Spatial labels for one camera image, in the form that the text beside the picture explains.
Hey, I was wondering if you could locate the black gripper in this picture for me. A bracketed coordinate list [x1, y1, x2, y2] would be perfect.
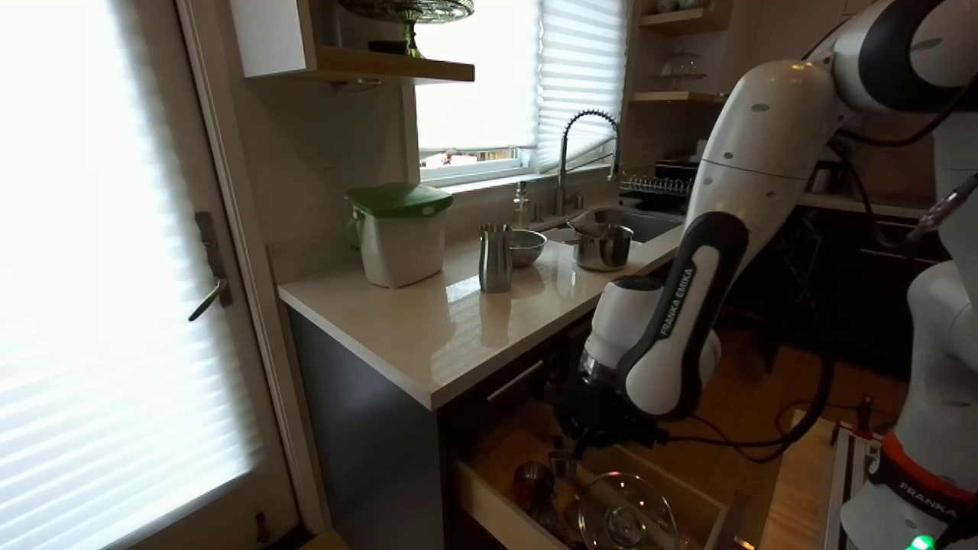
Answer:
[553, 368, 670, 454]

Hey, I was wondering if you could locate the red measuring cup set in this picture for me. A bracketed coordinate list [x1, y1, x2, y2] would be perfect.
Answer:
[507, 454, 575, 512]

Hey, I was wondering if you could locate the clear glass measuring bowl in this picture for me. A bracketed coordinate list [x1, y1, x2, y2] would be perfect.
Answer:
[568, 466, 683, 550]

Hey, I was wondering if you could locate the open wooden drawer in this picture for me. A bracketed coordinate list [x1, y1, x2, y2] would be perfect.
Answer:
[451, 405, 761, 550]

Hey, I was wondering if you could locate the tall steel cup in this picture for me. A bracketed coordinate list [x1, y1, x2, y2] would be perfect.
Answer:
[475, 223, 517, 296]

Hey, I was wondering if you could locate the dark drawer cabinet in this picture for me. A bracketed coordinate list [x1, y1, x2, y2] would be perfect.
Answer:
[286, 303, 613, 550]

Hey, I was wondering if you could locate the steel cooking pot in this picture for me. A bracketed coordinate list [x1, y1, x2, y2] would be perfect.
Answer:
[575, 208, 634, 275]

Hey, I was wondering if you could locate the steel mixing bowl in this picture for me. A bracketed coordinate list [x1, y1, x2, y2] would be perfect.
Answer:
[504, 227, 551, 270]

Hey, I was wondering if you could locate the clear soap dispenser bottle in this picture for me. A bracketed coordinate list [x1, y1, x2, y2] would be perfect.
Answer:
[510, 180, 531, 232]

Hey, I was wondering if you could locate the steel stove range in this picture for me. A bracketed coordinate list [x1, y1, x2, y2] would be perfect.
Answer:
[618, 162, 715, 214]

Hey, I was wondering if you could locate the steel gooseneck faucet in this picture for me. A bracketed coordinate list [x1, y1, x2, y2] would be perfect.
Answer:
[555, 106, 623, 218]

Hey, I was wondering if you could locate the white bin with green lid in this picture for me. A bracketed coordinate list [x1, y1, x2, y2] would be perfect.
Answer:
[341, 180, 456, 291]

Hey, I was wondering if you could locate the white framed window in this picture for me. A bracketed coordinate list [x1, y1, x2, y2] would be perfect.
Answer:
[409, 0, 629, 189]

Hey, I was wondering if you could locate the glass footed dish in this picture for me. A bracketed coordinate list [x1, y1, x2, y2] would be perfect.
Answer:
[333, 0, 475, 58]

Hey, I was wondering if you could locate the white glass door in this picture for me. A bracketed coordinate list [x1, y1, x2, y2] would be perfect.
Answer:
[0, 0, 307, 550]

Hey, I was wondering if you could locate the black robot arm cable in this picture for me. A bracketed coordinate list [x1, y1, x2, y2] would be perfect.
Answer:
[661, 345, 839, 466]

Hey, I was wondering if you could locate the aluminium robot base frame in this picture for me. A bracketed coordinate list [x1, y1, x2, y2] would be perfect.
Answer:
[821, 421, 889, 550]

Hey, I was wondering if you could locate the wooden wall shelf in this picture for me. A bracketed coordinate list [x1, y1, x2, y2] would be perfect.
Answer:
[632, 89, 715, 106]
[637, 2, 729, 30]

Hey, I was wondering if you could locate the white wall cabinet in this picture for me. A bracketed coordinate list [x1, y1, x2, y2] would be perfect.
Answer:
[226, 0, 478, 86]

